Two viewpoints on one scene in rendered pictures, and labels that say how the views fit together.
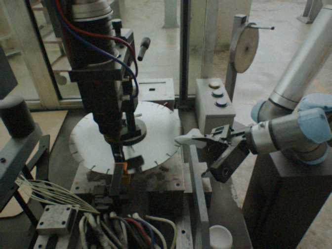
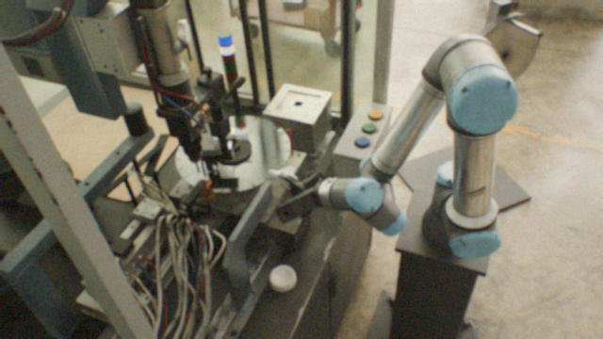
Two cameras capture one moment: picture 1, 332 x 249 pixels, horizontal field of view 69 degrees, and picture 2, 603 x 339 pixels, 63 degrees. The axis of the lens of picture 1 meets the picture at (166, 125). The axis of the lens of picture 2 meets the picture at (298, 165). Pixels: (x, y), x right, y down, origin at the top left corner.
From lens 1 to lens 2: 79 cm
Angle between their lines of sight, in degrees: 21
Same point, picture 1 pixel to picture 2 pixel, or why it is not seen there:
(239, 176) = not seen: hidden behind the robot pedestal
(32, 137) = (144, 138)
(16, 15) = not seen: outside the picture
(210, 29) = (381, 44)
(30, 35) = (182, 14)
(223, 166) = (285, 208)
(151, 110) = (269, 134)
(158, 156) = (243, 183)
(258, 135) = (322, 189)
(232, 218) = (310, 266)
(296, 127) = (344, 191)
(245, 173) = not seen: hidden behind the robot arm
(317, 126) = (354, 195)
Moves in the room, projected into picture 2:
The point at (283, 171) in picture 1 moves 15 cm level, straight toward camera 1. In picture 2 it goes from (403, 242) to (360, 266)
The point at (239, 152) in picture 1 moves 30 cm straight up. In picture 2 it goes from (307, 201) to (301, 102)
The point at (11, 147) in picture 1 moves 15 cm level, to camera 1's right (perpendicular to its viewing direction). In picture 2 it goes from (125, 144) to (172, 156)
